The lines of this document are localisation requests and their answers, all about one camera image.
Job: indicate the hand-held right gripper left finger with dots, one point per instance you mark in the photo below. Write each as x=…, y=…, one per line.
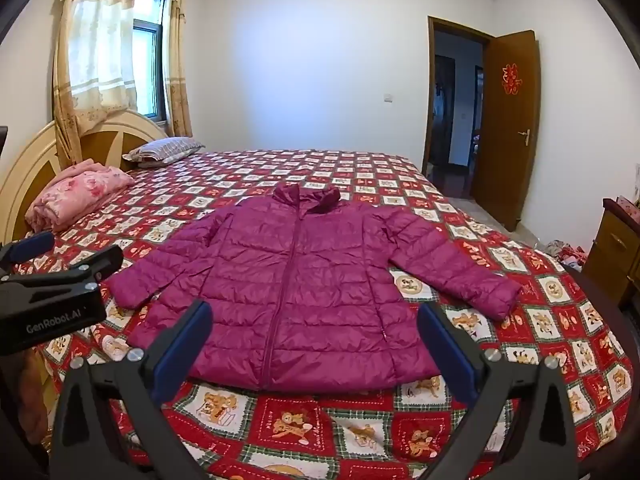
x=182, y=345

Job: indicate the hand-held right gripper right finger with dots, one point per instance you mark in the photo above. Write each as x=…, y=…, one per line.
x=450, y=355

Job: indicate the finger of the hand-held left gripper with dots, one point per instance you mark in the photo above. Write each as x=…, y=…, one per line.
x=30, y=249
x=100, y=260

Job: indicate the purple down jacket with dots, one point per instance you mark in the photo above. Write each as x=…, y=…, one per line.
x=310, y=285

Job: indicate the person's left forearm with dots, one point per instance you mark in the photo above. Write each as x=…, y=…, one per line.
x=32, y=390

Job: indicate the pile of clothes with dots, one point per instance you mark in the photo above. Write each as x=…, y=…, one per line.
x=567, y=255

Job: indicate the pink folded blanket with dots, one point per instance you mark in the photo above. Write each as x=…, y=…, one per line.
x=75, y=195

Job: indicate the cream wooden bed headboard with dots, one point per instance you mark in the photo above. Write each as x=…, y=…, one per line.
x=30, y=160

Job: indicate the red printed bedspread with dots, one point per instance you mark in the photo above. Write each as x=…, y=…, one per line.
x=350, y=430

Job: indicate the striped pillow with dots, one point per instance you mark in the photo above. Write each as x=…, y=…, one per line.
x=165, y=150

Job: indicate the brown wooden cabinet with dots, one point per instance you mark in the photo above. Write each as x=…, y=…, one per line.
x=610, y=250

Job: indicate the dark framed window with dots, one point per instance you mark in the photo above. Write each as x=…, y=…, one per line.
x=147, y=60

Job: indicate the brown wooden door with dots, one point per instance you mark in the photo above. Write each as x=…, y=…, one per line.
x=505, y=150

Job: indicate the narrow beige curtain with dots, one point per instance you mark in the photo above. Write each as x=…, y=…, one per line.
x=177, y=60

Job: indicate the wide beige sheer curtain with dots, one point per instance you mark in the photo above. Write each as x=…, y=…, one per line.
x=95, y=35

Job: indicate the pink patterned cloth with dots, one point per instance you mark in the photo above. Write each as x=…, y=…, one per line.
x=627, y=205

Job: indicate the red paper door decoration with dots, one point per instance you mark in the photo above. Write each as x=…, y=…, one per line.
x=510, y=77

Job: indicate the brown door frame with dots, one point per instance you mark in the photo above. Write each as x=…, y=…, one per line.
x=429, y=110

